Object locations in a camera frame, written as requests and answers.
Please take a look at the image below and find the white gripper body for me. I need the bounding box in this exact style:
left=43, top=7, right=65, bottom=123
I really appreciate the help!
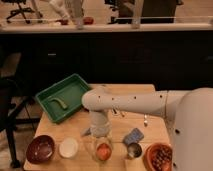
left=81, top=110, right=111, bottom=138

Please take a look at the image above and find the red orange apple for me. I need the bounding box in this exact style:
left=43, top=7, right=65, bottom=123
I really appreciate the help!
left=96, top=143, right=112, bottom=161

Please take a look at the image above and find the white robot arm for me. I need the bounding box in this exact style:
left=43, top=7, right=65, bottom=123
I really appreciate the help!
left=82, top=86, right=213, bottom=171

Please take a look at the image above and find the clear plastic cup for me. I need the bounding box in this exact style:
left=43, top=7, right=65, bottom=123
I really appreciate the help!
left=92, top=137, right=113, bottom=162

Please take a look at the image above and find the small metal cup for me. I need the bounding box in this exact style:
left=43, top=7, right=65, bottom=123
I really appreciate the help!
left=127, top=143, right=142, bottom=159

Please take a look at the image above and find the blue sponge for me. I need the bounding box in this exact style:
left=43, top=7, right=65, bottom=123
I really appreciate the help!
left=123, top=128, right=144, bottom=146

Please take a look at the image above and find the green curved vegetable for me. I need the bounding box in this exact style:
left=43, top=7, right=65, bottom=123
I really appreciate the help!
left=49, top=97, right=68, bottom=110

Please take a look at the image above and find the white small plate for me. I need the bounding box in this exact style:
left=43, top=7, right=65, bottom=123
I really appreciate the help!
left=59, top=137, right=78, bottom=159

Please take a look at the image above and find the green plastic tray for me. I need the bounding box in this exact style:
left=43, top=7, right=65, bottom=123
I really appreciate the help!
left=36, top=74, right=91, bottom=124

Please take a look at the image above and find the dark red bowl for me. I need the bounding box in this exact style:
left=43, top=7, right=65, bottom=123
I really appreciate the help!
left=26, top=135, right=55, bottom=164

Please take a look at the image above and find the orange bowl with contents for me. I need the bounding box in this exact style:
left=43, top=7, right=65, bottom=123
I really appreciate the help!
left=143, top=143, right=172, bottom=171

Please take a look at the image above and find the black office chair left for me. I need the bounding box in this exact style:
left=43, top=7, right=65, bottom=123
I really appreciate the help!
left=0, top=50, right=40, bottom=168

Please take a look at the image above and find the dark cabinet counter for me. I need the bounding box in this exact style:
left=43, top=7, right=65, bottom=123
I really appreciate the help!
left=0, top=23, right=213, bottom=92

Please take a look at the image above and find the black office chair background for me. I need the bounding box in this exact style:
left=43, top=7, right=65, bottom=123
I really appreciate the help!
left=2, top=0, right=43, bottom=24

